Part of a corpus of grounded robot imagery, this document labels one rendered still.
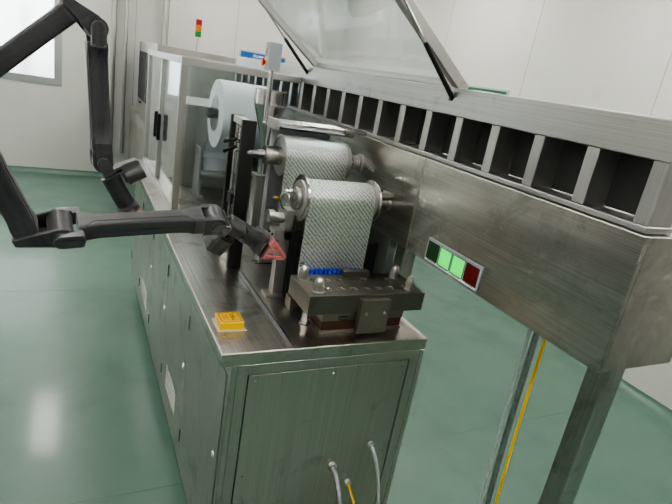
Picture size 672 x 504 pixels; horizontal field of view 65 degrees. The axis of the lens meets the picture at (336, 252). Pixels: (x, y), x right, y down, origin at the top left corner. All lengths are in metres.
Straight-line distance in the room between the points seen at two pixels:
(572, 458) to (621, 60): 3.16
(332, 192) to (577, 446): 0.97
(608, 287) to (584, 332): 0.11
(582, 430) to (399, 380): 0.56
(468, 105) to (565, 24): 3.12
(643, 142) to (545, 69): 3.49
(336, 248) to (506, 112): 0.67
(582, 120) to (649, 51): 2.87
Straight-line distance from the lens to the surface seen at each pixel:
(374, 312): 1.59
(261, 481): 1.74
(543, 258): 1.30
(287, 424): 1.63
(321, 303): 1.52
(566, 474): 1.56
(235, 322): 1.53
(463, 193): 1.51
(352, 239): 1.71
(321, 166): 1.86
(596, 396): 1.45
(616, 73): 4.22
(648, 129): 1.18
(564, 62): 4.53
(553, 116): 1.33
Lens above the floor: 1.62
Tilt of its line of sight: 18 degrees down
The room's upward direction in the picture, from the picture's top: 10 degrees clockwise
